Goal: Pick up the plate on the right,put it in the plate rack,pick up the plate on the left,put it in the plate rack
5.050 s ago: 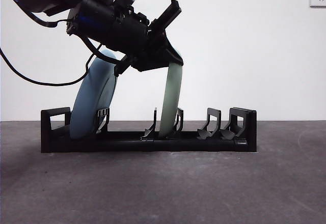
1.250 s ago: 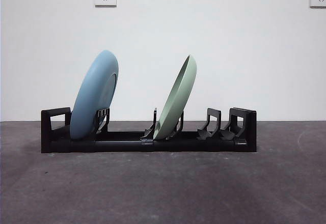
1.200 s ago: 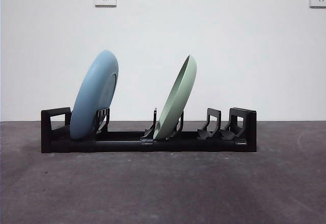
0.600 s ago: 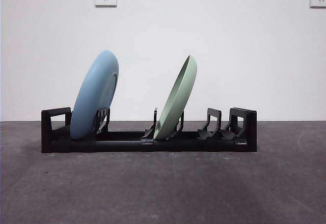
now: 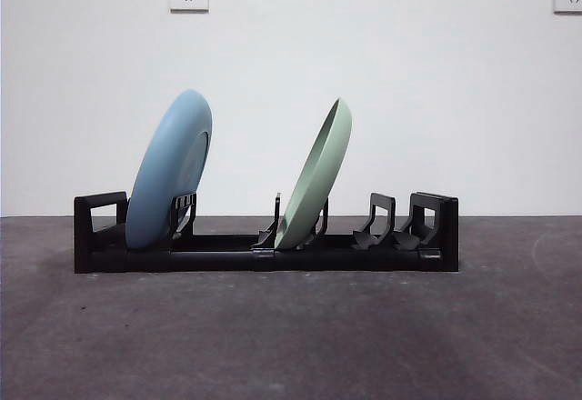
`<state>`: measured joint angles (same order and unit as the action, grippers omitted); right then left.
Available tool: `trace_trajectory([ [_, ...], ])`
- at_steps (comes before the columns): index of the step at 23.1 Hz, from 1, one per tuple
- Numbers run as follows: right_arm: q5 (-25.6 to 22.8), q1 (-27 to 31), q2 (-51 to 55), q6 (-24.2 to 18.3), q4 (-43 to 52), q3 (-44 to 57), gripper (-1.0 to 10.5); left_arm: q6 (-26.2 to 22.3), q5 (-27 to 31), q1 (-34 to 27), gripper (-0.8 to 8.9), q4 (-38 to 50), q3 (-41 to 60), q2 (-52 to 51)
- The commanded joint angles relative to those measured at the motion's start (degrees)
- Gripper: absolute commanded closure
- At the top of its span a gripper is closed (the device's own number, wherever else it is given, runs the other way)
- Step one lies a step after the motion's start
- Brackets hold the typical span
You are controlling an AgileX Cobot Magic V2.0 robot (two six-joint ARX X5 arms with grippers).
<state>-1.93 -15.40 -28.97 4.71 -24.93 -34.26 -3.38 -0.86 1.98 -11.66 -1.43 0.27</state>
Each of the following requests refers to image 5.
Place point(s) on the pale green plate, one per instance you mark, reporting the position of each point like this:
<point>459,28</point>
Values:
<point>314,182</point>

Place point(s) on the pale blue plate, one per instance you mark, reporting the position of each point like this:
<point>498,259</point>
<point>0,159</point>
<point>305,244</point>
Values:
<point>163,177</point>

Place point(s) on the black plastic plate rack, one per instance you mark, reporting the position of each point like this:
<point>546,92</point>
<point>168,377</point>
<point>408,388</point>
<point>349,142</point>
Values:
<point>341,261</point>

